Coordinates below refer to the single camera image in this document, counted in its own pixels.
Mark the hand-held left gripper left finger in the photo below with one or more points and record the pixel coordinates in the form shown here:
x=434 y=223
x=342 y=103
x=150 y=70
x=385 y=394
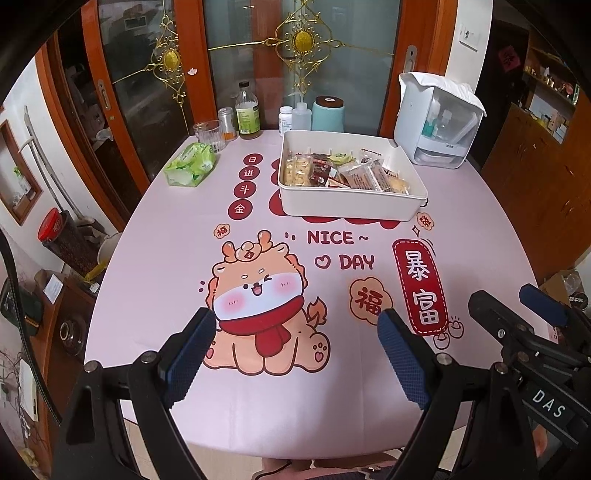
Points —
x=189 y=357

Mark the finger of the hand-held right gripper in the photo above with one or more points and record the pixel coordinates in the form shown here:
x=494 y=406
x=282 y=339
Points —
x=496 y=318
x=542 y=302

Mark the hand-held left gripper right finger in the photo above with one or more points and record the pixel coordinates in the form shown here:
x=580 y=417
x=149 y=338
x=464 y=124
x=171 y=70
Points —
x=404 y=360

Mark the white plastic storage bin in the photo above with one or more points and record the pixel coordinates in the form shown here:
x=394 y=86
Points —
x=351 y=207

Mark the pale round pastry packet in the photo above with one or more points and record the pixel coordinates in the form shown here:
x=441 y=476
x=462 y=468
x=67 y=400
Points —
x=398 y=185

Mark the clear packet with brown cake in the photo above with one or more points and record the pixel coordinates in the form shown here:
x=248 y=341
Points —
x=364 y=177

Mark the dark red snowflake packet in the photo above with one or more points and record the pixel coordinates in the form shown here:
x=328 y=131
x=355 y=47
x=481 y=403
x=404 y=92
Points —
x=321 y=177

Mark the green snack packet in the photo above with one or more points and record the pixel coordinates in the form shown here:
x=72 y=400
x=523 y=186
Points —
x=340 y=158

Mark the clear bag of yellow crackers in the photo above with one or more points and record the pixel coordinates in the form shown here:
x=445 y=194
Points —
x=298 y=170

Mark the person's right hand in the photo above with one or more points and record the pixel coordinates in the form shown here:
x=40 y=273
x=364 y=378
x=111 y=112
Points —
x=538 y=441

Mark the wooden cabinet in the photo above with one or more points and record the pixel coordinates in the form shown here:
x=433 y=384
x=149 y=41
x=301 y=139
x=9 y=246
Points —
x=531 y=198

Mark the pink printed tablecloth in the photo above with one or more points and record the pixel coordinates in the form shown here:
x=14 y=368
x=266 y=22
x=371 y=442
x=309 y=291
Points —
x=161 y=254

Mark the dark glass jar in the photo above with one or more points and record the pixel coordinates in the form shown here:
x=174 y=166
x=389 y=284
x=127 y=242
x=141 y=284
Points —
x=74 y=334

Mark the white bucket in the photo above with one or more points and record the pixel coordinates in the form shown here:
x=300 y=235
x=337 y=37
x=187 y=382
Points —
x=108 y=249

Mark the red-lidded jar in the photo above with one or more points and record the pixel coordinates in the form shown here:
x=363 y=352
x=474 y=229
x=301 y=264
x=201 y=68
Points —
x=51 y=224

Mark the green tissue pack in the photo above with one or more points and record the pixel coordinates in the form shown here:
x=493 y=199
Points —
x=191 y=164

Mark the white water dispenser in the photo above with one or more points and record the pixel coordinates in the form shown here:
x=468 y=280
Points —
x=408 y=129

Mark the ribbed glass tumbler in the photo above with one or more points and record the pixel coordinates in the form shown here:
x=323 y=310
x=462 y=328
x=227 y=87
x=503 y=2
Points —
x=210 y=136

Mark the small jar with metal lid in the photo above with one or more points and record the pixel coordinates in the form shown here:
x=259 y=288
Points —
x=226 y=122

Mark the silver metal rod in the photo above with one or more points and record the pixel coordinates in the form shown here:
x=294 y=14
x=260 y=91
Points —
x=46 y=166

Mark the glass bottle with green label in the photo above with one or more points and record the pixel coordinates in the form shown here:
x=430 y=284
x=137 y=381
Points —
x=248 y=122

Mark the teal canister with brown lid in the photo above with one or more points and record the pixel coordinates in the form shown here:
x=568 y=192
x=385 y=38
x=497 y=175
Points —
x=328 y=117

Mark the white pill bottle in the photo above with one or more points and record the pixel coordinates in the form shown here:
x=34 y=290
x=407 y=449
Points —
x=285 y=122

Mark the clear squeeze wash bottle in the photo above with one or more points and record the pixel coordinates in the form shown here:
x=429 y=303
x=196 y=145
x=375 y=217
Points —
x=301 y=120

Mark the wooden glass door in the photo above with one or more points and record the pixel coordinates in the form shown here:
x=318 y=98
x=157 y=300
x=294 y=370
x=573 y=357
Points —
x=129 y=92
x=351 y=55

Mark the wooden wall shelf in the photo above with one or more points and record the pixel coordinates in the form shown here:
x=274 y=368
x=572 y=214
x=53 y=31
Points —
x=551 y=87

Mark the wooden picture frame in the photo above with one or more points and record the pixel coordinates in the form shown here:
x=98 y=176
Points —
x=23 y=184

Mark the red paper wall decoration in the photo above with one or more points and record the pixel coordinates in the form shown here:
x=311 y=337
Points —
x=508 y=60

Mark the white wall switch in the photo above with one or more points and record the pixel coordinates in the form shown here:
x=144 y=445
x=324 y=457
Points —
x=471 y=34

